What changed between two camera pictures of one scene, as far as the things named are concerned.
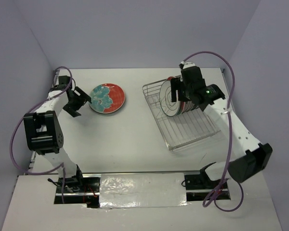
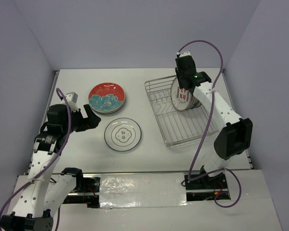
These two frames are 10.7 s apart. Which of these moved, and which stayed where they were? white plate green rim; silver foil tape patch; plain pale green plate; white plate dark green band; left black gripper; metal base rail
Moved: white plate green rim; left black gripper
Stayed: plain pale green plate; silver foil tape patch; white plate dark green band; metal base rail
